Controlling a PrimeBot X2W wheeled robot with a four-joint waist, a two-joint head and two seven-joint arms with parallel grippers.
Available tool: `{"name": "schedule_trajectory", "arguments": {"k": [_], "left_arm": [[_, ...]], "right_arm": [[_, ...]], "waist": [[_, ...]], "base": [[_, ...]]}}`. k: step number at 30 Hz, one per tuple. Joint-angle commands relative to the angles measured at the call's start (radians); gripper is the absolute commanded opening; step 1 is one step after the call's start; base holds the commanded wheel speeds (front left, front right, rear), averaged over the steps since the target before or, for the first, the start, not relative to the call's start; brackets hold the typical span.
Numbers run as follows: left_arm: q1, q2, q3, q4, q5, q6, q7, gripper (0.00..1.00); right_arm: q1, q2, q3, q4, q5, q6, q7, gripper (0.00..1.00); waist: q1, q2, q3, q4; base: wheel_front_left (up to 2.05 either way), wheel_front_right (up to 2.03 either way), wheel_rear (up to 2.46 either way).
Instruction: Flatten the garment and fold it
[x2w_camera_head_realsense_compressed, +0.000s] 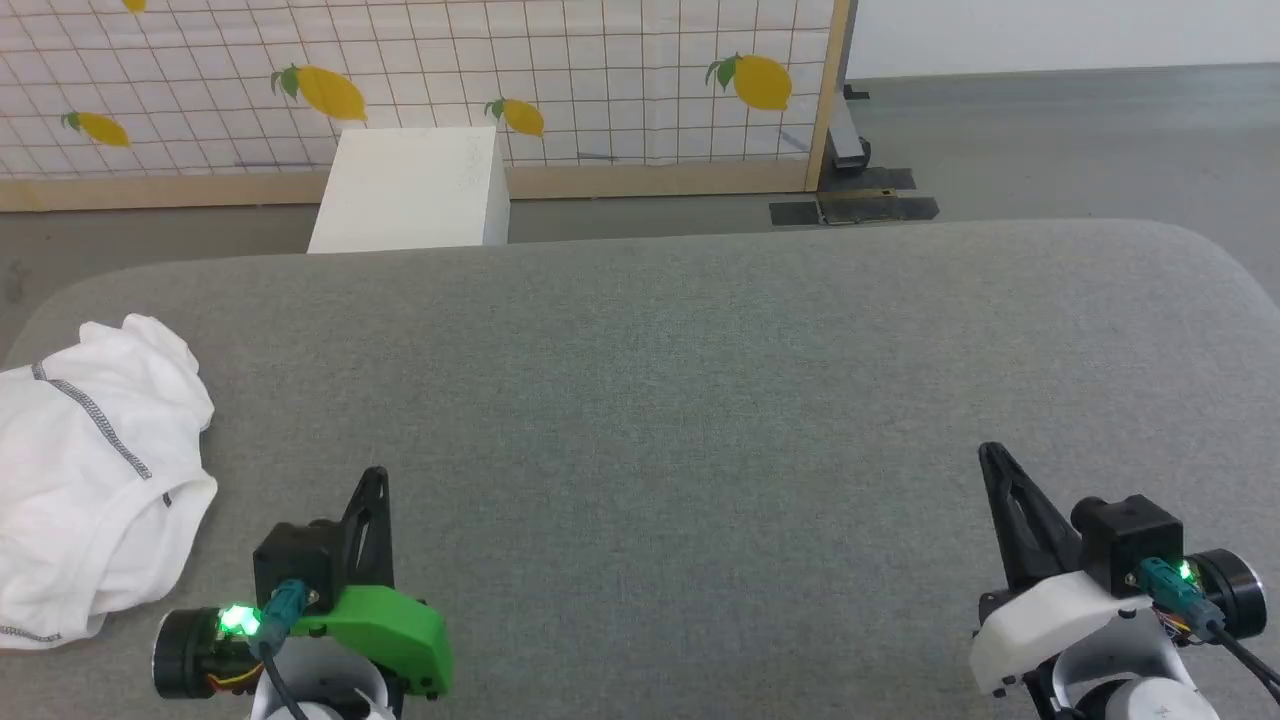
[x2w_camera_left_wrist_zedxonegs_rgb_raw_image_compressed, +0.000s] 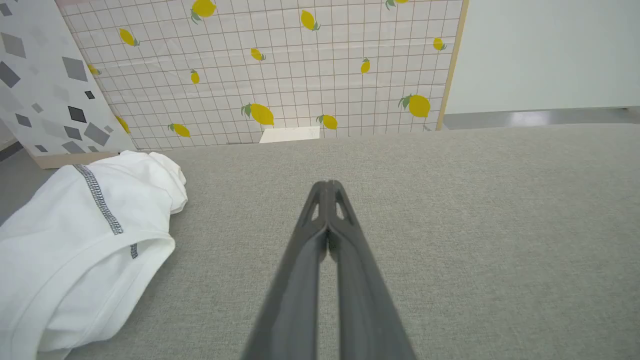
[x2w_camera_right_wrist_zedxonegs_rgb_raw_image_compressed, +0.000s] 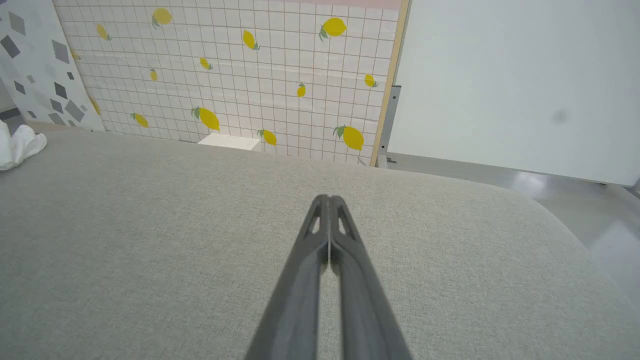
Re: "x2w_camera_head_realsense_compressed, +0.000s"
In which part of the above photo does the left gripper teal-plug cable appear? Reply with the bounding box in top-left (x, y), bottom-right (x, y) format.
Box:
top-left (255, 578), bottom-right (313, 720)

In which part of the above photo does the white box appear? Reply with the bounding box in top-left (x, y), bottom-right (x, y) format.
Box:
top-left (306, 126), bottom-right (511, 255)

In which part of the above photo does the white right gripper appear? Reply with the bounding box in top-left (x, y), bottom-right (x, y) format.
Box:
top-left (968, 442), bottom-right (1269, 698)

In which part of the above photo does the gripper teal-plug cable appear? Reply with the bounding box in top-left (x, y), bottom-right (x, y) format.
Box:
top-left (255, 578), bottom-right (313, 720)
top-left (1138, 558), bottom-right (1280, 701)

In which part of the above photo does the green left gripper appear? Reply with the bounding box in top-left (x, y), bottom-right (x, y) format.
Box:
top-left (152, 467), bottom-right (454, 701)

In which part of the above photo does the right gripper teal-plug cable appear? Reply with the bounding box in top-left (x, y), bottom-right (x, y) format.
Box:
top-left (1138, 558), bottom-right (1280, 701)

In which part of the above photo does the lemon print grid partition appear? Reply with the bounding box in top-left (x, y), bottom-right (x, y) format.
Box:
top-left (0, 0), bottom-right (853, 213)

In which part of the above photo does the grey fabric sofa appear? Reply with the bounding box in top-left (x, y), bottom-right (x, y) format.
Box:
top-left (0, 218), bottom-right (1280, 720)

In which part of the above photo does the white garment with grey stitching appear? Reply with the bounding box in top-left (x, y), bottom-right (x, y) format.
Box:
top-left (0, 313), bottom-right (219, 651)

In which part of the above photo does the metal partition stand foot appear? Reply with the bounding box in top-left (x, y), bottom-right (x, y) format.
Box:
top-left (768, 85), bottom-right (941, 227)

